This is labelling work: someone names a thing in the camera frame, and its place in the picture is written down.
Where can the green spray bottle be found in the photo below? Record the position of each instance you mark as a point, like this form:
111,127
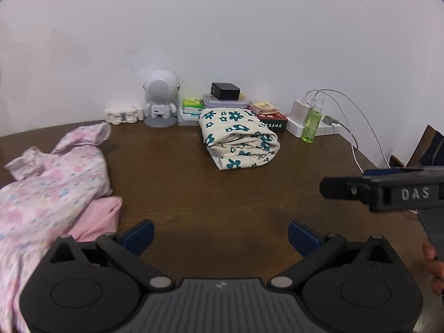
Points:
312,125

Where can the white plastic ornament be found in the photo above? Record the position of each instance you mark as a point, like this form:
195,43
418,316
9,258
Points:
123,115

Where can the person's right hand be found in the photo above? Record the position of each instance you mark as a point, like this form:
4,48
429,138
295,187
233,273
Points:
438,277

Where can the white robot speaker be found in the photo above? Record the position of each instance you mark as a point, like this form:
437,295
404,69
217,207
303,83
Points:
160,88

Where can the white power strip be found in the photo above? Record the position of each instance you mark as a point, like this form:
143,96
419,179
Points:
327,130

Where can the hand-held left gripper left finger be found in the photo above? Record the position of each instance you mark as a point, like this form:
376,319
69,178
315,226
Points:
138,237

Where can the beige snack packet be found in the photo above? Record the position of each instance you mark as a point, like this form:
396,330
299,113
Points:
263,107

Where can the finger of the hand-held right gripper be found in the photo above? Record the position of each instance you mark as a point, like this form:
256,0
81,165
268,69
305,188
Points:
340,187
409,171

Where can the grey plug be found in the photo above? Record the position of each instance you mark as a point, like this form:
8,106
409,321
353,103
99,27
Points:
331,121

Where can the pink floral garment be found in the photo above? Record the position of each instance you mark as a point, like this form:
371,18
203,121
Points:
52,187

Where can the wooden chair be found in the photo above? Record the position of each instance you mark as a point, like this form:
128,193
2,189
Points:
418,149

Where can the red black box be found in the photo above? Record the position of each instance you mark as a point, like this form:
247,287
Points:
275,122

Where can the black small box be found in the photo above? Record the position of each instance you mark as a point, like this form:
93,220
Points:
225,91

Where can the white green medicine box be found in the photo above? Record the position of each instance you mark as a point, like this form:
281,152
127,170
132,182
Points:
189,116

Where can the green small carton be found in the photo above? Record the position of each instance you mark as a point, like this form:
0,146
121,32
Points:
192,103

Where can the grey tin box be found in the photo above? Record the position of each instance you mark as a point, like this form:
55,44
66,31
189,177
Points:
223,103

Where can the plain pink garment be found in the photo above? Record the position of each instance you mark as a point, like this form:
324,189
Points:
100,215

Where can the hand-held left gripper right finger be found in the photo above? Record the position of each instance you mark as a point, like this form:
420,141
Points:
305,237

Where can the cream green-flowered garment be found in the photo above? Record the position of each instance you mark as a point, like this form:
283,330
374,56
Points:
239,138

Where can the dark cloth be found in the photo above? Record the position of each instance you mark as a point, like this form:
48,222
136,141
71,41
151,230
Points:
433,154

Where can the white charger block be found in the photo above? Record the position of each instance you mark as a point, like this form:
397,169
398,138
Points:
298,111

